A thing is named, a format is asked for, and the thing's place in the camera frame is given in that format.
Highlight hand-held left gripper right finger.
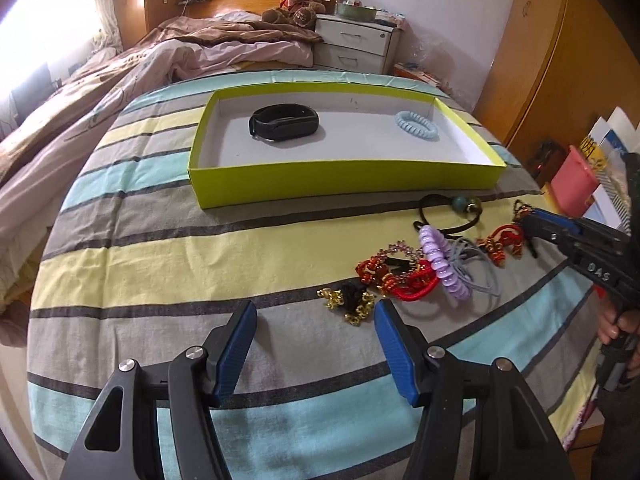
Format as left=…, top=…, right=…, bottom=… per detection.
left=374, top=299, right=576, bottom=480

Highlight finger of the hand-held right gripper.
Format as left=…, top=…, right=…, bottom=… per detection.
left=514, top=215, right=577, bottom=262
left=531, top=208, right=587, bottom=236

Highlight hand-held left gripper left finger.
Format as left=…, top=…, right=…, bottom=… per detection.
left=60, top=300, right=258, bottom=480

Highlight red gold knot ornament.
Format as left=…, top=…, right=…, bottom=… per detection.
left=477, top=225, right=523, bottom=267

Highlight black gold bell hair tie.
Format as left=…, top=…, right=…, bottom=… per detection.
left=317, top=282, right=377, bottom=328

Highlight red braided hair tie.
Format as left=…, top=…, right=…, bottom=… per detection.
left=355, top=255, right=441, bottom=303

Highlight grey elastic hair ties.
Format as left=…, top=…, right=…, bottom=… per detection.
left=447, top=237, right=501, bottom=297

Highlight black beaded cord hair tie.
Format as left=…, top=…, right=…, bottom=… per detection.
left=412, top=192, right=483, bottom=241

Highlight pink beaded hair clip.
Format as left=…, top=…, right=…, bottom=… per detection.
left=367, top=240, right=423, bottom=273

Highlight purple spiral hair tie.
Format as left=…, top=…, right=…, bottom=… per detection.
left=419, top=225, right=472, bottom=302

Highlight green cardboard box tray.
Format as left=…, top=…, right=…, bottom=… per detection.
left=187, top=82, right=508, bottom=211

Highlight person's right hand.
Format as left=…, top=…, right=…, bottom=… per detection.
left=598, top=301, right=622, bottom=347

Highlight pink plastic container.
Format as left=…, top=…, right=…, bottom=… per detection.
left=550, top=145, right=601, bottom=216

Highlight upright books and papers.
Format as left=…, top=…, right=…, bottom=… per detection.
left=577, top=107, right=640, bottom=233

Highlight large wooden wardrobe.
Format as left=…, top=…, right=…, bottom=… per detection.
left=472, top=0, right=640, bottom=161

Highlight pile of books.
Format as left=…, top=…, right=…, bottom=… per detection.
left=392, top=62, right=448, bottom=93

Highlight black wristband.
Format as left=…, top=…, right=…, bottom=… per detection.
left=248, top=104, right=321, bottom=143

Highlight pile of small boxes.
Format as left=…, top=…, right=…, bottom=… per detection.
left=375, top=7, right=406, bottom=28

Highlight white nightstand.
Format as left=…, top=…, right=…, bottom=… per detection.
left=312, top=12, right=403, bottom=76

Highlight bed with pink quilt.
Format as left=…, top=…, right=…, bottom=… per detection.
left=0, top=10, right=326, bottom=351

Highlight green round tin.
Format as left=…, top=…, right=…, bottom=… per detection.
left=335, top=2, right=378, bottom=23

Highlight brown teddy bear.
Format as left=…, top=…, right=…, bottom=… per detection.
left=261, top=0, right=337, bottom=31

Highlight black chair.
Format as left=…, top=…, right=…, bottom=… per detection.
left=9, top=62, right=63, bottom=128

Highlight floral curtain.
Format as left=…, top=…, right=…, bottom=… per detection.
left=87, top=0, right=123, bottom=56

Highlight narrow wooden wardrobe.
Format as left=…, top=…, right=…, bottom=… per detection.
left=142, top=0, right=196, bottom=46

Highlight blue spiral hair tie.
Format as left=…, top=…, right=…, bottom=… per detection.
left=395, top=110, right=440, bottom=141

